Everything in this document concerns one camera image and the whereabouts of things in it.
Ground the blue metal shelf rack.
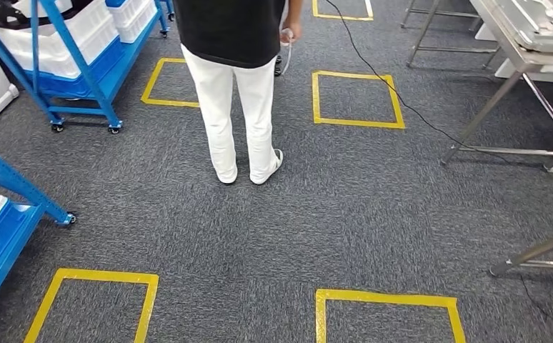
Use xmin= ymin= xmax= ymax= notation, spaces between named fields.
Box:
xmin=0 ymin=137 xmax=78 ymax=330
xmin=0 ymin=0 xmax=174 ymax=136

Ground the large blue plastic bin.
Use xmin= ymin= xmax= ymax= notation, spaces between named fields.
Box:
xmin=23 ymin=37 xmax=127 ymax=99

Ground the black floor cable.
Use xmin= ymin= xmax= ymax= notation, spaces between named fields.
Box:
xmin=324 ymin=0 xmax=517 ymax=166

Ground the white cord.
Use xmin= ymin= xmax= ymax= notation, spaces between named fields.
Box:
xmin=279 ymin=28 xmax=294 ymax=76

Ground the person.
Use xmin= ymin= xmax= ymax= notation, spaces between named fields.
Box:
xmin=172 ymin=0 xmax=304 ymax=186

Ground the stainless steel table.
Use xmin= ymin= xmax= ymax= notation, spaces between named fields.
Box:
xmin=399 ymin=0 xmax=553 ymax=167

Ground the silver stamped metal panel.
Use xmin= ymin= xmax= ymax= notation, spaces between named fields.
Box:
xmin=492 ymin=0 xmax=553 ymax=54

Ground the person's right hand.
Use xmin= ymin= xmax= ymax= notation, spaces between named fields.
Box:
xmin=280 ymin=21 xmax=304 ymax=46

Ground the large white plastic bin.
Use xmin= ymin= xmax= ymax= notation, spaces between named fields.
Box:
xmin=0 ymin=0 xmax=120 ymax=80

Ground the black curved part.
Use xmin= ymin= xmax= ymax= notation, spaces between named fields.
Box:
xmin=0 ymin=0 xmax=95 ymax=30

